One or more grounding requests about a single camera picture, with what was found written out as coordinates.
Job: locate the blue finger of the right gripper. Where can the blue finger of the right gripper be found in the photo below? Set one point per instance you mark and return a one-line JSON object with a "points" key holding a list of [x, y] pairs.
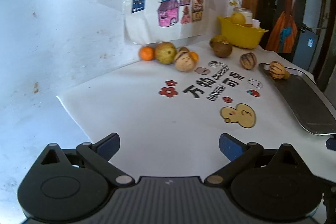
{"points": [[331, 143]]}

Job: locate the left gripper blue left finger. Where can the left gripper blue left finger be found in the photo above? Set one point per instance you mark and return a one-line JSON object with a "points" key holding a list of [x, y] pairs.
{"points": [[96, 157]]}

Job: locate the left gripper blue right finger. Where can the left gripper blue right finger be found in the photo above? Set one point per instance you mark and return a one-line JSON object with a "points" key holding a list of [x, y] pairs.
{"points": [[241, 156]]}

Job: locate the brown kiwi fruit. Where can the brown kiwi fruit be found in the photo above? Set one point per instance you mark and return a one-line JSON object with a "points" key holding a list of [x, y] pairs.
{"points": [[222, 49]]}

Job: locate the small orange tangerine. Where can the small orange tangerine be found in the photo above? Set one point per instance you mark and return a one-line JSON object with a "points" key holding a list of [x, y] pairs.
{"points": [[194, 56], [146, 53]]}

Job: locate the green-yellow pear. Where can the green-yellow pear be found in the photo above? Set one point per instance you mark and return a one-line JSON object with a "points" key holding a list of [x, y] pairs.
{"points": [[218, 39]]}

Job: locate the large yellow-green pear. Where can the large yellow-green pear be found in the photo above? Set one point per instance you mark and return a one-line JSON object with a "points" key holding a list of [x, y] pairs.
{"points": [[165, 52]]}

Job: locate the metal baking tray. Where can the metal baking tray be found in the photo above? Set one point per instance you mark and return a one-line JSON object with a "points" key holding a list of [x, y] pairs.
{"points": [[311, 108]]}

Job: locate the white printed table mat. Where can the white printed table mat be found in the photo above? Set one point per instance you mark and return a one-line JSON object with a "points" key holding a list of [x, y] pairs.
{"points": [[170, 122]]}

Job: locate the grey washing machine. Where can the grey washing machine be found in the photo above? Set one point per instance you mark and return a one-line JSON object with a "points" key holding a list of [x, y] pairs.
{"points": [[305, 49]]}

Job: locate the yellow plastic bowl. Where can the yellow plastic bowl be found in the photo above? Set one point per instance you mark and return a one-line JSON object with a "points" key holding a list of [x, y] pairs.
{"points": [[240, 36]]}

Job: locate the small fruit behind pear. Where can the small fruit behind pear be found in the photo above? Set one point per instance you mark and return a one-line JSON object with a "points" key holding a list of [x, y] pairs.
{"points": [[183, 49]]}

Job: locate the orange white foam cup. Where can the orange white foam cup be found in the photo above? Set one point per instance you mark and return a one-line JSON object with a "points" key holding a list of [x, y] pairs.
{"points": [[256, 23]]}

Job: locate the glass jar with flower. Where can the glass jar with flower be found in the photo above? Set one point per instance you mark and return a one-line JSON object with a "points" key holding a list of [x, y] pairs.
{"points": [[237, 7]]}

